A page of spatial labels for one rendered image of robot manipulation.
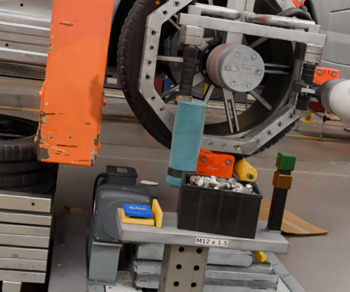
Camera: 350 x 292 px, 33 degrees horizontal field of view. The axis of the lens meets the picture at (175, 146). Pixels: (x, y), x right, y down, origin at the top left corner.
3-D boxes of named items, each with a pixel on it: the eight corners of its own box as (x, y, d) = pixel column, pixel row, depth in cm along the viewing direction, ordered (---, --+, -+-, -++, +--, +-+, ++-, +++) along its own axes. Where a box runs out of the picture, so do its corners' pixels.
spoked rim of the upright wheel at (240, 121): (109, 65, 209) (212, 155, 222) (113, 71, 186) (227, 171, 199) (204, -44, 206) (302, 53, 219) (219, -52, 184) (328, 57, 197)
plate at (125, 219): (149, 215, 156) (150, 211, 156) (153, 225, 148) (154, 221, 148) (119, 212, 155) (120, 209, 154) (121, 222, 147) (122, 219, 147)
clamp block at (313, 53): (308, 61, 174) (312, 43, 173) (320, 63, 165) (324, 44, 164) (292, 59, 173) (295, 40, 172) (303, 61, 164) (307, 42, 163)
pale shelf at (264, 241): (267, 230, 167) (269, 220, 167) (288, 254, 151) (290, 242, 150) (115, 218, 159) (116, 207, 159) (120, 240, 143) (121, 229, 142)
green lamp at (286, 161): (288, 168, 157) (291, 153, 157) (294, 171, 154) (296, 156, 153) (274, 166, 157) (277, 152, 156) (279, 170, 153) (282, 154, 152)
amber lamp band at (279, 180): (285, 186, 158) (288, 171, 158) (290, 190, 155) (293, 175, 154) (271, 184, 158) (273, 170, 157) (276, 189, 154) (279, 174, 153)
